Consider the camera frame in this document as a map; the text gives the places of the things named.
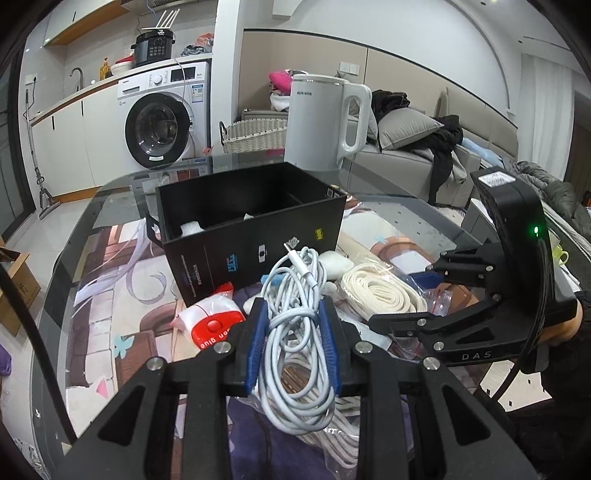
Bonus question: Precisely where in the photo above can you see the white front-load washing machine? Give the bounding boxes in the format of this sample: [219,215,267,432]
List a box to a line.
[117,59,211,170]

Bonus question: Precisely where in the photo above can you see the white foam padding in box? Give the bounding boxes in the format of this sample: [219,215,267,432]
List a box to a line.
[180,221,204,238]

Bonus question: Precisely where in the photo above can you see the white electric kettle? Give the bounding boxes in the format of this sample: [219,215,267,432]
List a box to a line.
[284,74,372,172]

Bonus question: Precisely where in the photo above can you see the white wicker basket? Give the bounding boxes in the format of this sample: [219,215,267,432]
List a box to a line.
[218,118,287,154]

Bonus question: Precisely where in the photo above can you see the black cardboard storage box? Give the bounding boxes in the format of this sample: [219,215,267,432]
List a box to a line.
[146,162,346,306]

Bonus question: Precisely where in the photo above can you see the pink clothes pile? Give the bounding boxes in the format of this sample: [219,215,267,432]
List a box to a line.
[269,70,293,95]

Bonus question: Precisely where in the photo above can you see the black electric pressure cooker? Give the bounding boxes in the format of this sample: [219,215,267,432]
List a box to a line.
[131,29,175,68]

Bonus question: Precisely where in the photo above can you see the white plush toy blue ear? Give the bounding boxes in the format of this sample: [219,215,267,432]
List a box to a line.
[242,250,356,324]

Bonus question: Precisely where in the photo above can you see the white kitchen cabinet counter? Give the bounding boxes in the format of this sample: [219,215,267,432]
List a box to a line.
[32,54,212,197]

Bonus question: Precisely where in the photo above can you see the white charging cable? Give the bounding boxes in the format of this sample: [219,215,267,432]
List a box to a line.
[256,239,338,435]

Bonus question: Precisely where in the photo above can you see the red white balloon glue pack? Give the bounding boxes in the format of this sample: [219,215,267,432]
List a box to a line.
[172,282,245,350]

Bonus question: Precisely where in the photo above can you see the bagged beige rope bundle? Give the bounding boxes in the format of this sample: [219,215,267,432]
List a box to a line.
[338,261,452,351]

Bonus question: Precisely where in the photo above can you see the floor mop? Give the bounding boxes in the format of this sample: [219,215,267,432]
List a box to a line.
[24,81,60,220]

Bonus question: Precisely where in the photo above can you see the grey cushion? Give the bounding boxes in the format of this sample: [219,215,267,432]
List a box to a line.
[378,108,444,150]

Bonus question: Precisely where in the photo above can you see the kitchen faucet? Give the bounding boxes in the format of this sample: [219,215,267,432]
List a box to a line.
[69,67,84,91]

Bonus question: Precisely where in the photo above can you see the grey sofa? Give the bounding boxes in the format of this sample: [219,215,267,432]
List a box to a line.
[353,87,518,208]

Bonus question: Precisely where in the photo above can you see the black jacket on sofa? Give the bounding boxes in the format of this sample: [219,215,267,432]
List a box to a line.
[410,114,464,205]

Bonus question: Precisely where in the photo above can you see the brown cardboard box on floor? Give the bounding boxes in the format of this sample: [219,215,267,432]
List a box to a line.
[1,241,40,336]

